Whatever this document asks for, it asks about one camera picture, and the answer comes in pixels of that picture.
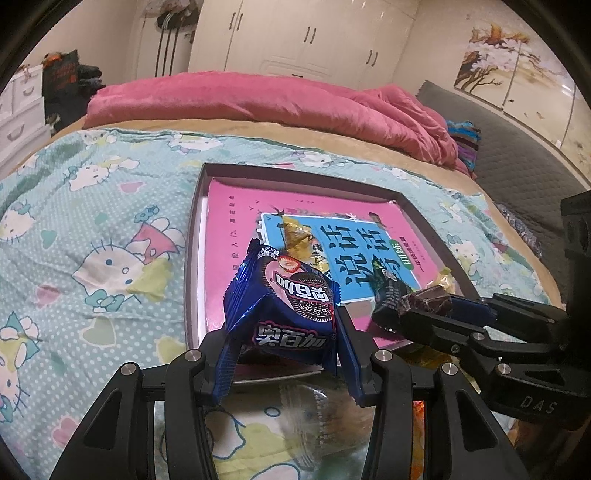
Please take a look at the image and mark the dark green snack packet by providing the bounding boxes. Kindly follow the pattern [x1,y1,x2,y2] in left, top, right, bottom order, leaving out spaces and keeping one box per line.
[369,258,411,333]

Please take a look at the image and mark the floral printed sliding doors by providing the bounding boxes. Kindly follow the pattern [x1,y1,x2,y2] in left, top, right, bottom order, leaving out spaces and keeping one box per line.
[455,14,591,195]

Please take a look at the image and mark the cartoon cat printed blanket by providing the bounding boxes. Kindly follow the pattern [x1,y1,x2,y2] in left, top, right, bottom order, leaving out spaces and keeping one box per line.
[0,127,568,480]

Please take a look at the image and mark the pink book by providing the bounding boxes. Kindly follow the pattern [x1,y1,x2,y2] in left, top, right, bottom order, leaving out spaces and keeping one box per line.
[203,178,423,370]

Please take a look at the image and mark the grey quilted mat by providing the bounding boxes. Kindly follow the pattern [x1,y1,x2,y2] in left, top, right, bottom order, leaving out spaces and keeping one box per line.
[416,80,591,259]

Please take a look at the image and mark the white wardrobe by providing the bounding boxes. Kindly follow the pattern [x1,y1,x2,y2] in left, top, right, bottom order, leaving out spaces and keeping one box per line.
[134,0,416,90]

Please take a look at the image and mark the dark patterned cloth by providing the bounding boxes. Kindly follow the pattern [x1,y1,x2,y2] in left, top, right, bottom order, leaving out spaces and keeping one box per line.
[496,200,543,257]

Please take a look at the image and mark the small yellow wrapped candy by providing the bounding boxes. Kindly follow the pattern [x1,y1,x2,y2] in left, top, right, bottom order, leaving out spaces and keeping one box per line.
[427,267,455,296]

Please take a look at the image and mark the blue cookie packet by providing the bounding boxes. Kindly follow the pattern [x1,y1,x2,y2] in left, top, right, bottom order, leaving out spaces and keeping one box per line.
[224,237,342,374]

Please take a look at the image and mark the white drawer chest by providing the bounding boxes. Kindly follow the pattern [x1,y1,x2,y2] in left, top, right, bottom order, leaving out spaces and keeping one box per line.
[0,65,54,171]

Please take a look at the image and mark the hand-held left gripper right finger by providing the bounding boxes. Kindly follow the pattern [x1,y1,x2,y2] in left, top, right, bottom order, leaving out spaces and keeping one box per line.
[336,305,518,480]

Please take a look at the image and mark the yellow snack packet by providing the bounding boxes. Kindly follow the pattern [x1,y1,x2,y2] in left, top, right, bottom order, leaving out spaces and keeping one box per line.
[281,215,331,278]

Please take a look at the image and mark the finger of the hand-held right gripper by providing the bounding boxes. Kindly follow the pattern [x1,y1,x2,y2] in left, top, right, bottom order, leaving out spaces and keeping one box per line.
[398,305,565,394]
[448,292,572,344]

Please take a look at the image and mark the colourful striped cloth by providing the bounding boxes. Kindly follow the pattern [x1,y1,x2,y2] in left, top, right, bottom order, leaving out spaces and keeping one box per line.
[445,120,481,181]

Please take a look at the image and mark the grey shallow tray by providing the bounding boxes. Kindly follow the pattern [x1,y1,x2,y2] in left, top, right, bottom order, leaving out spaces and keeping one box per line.
[184,161,481,384]

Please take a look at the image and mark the pink quilt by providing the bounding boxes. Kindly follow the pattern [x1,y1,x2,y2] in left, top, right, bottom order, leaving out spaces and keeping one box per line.
[85,71,462,169]

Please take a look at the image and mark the dark clothes pile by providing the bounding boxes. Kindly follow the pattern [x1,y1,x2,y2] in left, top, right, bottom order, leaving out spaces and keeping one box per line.
[41,48,107,134]

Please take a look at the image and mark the brown candy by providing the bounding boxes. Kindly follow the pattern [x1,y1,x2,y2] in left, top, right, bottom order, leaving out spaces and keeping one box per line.
[398,286,455,317]

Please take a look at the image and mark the bed with beige sheet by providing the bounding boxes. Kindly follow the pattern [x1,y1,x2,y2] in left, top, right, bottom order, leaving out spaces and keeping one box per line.
[46,117,568,315]

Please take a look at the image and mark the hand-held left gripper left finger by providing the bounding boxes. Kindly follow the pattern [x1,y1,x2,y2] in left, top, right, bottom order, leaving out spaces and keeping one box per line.
[48,330,241,480]

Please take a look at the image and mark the dark hanging straps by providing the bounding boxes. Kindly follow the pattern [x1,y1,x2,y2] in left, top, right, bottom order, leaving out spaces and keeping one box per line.
[154,11,197,77]

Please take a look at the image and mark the clear plastic snack packet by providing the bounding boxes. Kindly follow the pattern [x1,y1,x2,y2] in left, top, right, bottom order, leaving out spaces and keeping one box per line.
[277,381,377,474]

